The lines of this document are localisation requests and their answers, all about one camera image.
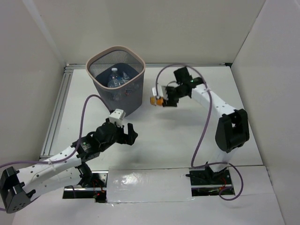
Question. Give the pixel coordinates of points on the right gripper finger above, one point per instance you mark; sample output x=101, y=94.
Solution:
x=170, y=102
x=170, y=90

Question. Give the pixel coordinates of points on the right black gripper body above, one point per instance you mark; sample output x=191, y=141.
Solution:
x=179, y=93

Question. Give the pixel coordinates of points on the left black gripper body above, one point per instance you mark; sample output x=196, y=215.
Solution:
x=125, y=136

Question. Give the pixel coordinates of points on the orange juice bottle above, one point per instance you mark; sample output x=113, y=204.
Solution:
x=156, y=101

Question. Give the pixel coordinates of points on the bottle green white label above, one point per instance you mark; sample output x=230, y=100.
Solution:
x=114, y=79

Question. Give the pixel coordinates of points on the bottle red label red cap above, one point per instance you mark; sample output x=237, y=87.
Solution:
x=125, y=92

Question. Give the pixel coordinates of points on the clear bottle blue label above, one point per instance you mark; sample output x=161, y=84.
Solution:
x=125, y=77

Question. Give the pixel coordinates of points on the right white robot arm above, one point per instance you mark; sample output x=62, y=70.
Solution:
x=232, y=130

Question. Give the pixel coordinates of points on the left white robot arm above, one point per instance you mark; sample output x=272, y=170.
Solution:
x=19, y=188

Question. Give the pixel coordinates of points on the grey mesh waste bin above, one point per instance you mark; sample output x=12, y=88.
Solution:
x=130, y=67

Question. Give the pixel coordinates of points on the silver tape sheet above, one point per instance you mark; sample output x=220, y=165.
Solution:
x=148, y=186

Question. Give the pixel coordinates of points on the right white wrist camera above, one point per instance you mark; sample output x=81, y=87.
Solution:
x=159, y=92

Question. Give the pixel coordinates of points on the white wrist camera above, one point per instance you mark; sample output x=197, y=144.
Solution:
x=159, y=92
x=116, y=117

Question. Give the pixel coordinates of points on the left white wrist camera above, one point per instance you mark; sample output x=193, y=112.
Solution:
x=116, y=117

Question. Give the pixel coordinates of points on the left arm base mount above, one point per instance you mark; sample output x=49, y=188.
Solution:
x=96, y=190

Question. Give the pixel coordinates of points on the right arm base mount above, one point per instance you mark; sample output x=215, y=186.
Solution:
x=205, y=182

